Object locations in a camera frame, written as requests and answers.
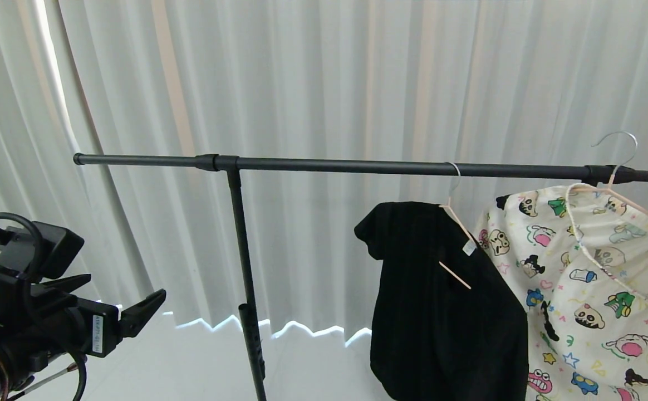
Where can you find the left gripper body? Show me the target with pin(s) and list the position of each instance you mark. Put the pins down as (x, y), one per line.
(79, 328)

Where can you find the black garment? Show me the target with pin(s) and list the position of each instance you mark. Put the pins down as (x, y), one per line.
(441, 334)

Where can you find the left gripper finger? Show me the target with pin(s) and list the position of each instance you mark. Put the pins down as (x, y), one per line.
(143, 314)
(68, 283)

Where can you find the pink clothes hanger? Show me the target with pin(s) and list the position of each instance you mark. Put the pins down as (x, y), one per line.
(457, 217)
(580, 239)

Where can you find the black clothes rack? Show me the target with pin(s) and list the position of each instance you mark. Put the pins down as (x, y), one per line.
(357, 166)

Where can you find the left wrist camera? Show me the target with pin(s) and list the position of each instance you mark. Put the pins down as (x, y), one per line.
(51, 250)

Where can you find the cream printed garment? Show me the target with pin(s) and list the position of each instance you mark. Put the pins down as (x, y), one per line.
(580, 334)

